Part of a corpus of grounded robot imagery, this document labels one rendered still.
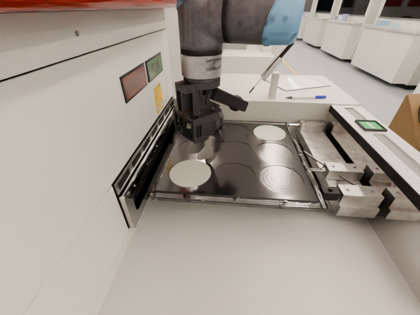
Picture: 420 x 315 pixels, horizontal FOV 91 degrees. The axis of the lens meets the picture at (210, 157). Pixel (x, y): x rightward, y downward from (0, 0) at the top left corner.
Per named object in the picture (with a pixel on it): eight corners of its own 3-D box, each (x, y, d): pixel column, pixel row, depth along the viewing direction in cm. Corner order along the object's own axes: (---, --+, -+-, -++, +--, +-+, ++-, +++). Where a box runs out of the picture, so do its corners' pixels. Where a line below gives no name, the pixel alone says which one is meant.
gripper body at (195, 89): (174, 134, 46) (168, 78, 39) (204, 122, 51) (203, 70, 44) (195, 147, 42) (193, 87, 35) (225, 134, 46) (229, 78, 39)
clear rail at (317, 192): (320, 211, 42) (322, 206, 41) (284, 125, 72) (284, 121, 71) (327, 211, 42) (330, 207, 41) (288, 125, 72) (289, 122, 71)
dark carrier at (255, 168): (155, 192, 45) (154, 190, 45) (184, 122, 73) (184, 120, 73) (317, 203, 43) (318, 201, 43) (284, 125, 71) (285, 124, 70)
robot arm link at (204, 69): (203, 47, 42) (233, 53, 37) (204, 71, 44) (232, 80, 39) (172, 52, 38) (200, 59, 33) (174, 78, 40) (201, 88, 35)
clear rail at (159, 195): (148, 199, 45) (147, 194, 44) (150, 194, 46) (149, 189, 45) (327, 211, 42) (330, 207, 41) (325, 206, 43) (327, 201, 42)
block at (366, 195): (339, 204, 45) (344, 194, 43) (332, 192, 47) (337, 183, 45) (378, 207, 44) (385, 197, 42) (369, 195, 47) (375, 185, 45)
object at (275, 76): (258, 99, 71) (264, 57, 64) (257, 95, 75) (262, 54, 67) (276, 99, 71) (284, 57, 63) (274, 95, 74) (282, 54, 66)
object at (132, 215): (127, 228, 43) (115, 197, 38) (175, 129, 79) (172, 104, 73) (135, 229, 43) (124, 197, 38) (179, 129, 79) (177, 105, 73)
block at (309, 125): (300, 131, 71) (302, 123, 69) (297, 126, 73) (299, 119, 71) (324, 132, 70) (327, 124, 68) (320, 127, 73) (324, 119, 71)
